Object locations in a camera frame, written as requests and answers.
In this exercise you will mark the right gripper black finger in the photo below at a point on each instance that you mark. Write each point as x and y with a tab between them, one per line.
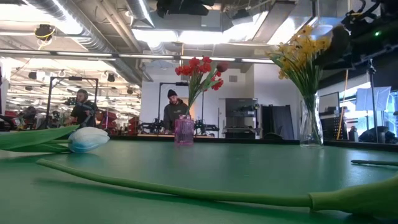
337	43

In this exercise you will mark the yellow flower bunch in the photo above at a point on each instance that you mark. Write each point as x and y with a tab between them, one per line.
298	53

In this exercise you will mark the red flower bunch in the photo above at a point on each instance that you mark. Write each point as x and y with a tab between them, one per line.
194	62

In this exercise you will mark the red tulip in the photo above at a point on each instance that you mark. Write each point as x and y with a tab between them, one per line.
222	67
373	162

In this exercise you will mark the long green flower stem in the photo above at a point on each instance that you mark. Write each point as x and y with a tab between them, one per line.
357	199

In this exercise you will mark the white tulip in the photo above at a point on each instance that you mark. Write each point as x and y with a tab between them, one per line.
88	139

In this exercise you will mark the small black robot arm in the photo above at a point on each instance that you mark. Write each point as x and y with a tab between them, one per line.
150	127
207	127

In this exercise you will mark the clear glass vase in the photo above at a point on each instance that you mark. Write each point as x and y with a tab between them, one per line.
311	137

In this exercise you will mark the pink ribbed glass vase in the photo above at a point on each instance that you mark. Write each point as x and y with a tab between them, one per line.
184	130

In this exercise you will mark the black tripod stand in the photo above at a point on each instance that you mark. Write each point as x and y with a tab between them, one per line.
370	67

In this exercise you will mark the grey ceiling box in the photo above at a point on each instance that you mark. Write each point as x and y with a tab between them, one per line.
211	18

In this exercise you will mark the white diffuser sheet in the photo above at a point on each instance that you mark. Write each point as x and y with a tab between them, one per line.
373	99

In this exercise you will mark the whiteboard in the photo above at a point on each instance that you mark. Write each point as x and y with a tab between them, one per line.
328	102

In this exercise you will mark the black pegboard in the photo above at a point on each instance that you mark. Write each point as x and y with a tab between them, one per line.
331	127

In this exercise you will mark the dark padded heap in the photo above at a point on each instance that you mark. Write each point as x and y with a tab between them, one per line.
376	135

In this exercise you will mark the dark partition panel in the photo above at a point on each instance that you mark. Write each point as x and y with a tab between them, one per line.
280	119

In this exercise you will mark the person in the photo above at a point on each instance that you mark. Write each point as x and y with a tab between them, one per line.
82	112
172	109

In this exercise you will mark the black cabinet machine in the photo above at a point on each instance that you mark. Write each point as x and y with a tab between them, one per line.
241	104

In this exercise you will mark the black curved chair backrest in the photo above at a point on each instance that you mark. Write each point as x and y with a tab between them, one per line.
273	136

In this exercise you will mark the long ceiling light strip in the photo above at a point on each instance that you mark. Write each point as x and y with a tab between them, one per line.
84	54

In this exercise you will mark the black ceiling device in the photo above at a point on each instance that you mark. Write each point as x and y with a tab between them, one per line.
44	32

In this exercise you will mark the silver ventilation duct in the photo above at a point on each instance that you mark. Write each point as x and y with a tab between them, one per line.
93	40

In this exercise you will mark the black rig frame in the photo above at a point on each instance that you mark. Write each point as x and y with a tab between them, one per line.
75	78
159	105

